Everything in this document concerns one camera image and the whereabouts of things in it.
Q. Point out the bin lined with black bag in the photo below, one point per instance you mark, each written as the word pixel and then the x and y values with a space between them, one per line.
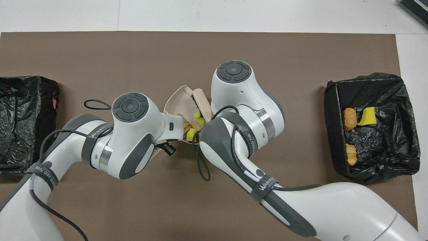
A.
pixel 26 127
pixel 384 144

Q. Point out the beige brush with black bristles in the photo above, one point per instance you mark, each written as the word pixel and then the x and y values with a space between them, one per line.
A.
pixel 202 100

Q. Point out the plain yellow sponge piece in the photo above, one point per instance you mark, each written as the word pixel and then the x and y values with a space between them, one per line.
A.
pixel 367 116

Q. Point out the striped orange croissant piece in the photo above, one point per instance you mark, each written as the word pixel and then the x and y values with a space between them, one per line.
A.
pixel 186 126

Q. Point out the brown table mat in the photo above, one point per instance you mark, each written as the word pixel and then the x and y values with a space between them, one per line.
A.
pixel 133 50

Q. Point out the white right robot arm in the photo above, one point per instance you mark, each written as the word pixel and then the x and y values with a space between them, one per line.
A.
pixel 240 93

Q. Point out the black ribbed device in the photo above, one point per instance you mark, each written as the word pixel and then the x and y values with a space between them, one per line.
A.
pixel 416 8

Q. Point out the brown bread roll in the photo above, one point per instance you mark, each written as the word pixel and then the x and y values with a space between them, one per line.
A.
pixel 349 118

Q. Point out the beige plastic dustpan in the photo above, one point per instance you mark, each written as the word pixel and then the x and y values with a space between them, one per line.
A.
pixel 177 102

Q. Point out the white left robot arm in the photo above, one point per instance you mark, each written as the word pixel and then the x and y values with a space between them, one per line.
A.
pixel 133 134

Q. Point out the yellow and green sponge piece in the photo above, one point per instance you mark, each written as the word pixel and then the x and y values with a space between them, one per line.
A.
pixel 198 117

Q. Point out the cream pastry piece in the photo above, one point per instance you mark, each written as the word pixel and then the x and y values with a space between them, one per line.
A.
pixel 351 154

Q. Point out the notched yellow sponge piece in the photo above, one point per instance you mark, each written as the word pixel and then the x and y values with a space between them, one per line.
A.
pixel 191 134

